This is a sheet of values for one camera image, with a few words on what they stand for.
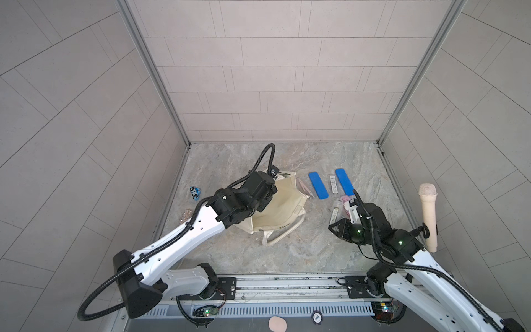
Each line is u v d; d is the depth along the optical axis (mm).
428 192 621
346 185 986
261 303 694
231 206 464
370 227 542
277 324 636
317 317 663
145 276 369
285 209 822
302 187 977
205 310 655
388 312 678
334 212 746
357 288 708
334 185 965
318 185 1000
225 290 710
